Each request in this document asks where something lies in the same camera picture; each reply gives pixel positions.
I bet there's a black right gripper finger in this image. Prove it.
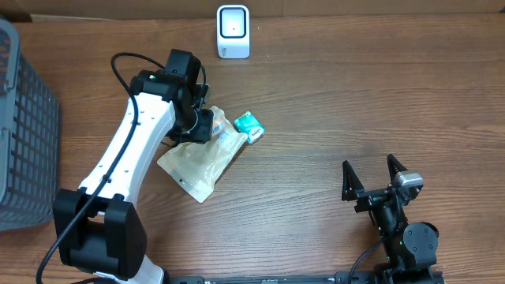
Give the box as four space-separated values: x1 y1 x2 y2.
342 160 365 200
387 154 408 184

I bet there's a beige paper pouch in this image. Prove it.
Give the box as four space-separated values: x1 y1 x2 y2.
157 106 247 203

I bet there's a teal tissue pack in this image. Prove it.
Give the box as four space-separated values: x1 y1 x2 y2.
234 111 265 144

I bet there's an orange tissue pack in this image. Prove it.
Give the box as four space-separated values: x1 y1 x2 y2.
211 118 226 137

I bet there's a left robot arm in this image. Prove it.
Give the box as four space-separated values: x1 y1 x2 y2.
36 49 213 283

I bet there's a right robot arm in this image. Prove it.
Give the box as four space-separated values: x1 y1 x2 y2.
335 154 444 284

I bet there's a white barcode scanner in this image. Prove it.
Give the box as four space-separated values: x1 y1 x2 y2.
216 4 250 59

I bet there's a grey plastic basket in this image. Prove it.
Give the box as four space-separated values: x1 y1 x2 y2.
1 18 62 231

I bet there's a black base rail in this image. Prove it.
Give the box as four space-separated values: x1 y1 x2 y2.
167 271 445 284

